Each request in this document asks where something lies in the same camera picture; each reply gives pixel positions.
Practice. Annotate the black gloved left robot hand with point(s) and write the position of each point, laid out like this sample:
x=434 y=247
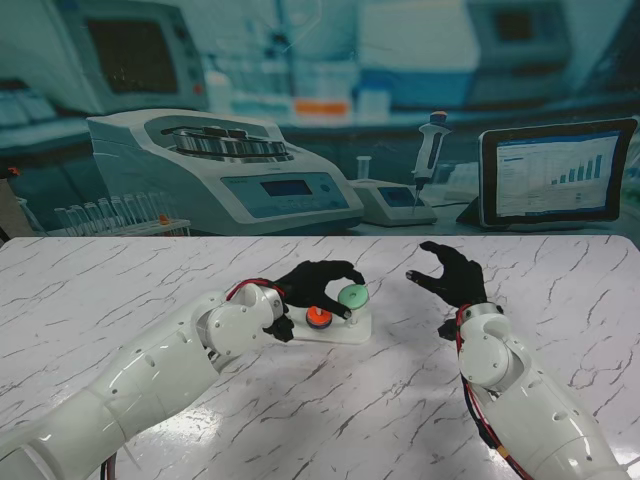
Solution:
x=305 y=285

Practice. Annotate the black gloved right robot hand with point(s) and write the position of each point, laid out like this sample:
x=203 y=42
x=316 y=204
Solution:
x=462 y=282

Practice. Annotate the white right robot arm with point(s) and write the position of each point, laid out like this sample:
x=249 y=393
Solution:
x=540 y=420

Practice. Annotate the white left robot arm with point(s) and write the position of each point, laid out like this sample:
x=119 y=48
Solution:
x=150 y=380

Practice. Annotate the white three-rod tower base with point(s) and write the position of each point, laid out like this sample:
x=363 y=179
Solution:
x=357 y=332

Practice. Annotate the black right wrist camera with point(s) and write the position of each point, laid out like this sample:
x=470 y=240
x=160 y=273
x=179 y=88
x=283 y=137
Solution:
x=448 y=331

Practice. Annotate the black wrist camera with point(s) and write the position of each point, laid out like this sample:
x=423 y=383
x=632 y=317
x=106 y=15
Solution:
x=280 y=330
x=448 y=331

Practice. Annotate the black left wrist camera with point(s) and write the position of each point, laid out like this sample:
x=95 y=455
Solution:
x=280 y=330

